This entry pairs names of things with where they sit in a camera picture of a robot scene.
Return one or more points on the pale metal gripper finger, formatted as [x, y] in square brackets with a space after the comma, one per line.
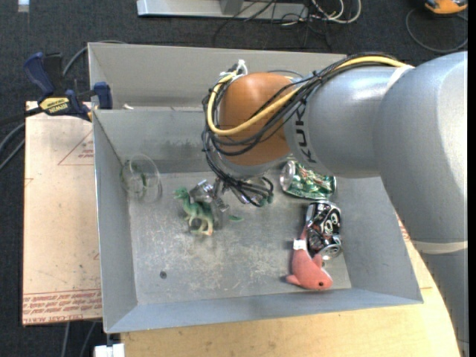
[201, 190]
[222, 214]

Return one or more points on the green toy dinosaur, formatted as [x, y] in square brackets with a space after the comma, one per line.
[193, 208]

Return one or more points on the grey metal bin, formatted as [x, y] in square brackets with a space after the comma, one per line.
[230, 259]

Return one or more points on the clear glass cup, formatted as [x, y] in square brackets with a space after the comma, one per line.
[142, 177]

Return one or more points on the green crushed drink can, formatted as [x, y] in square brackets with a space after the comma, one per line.
[310, 183]

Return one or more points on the black crushed drink can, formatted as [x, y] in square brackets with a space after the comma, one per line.
[325, 223]

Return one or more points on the pink plush fish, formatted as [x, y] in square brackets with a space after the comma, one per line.
[310, 270]

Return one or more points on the brown cardboard board red print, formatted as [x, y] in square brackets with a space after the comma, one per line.
[59, 214]

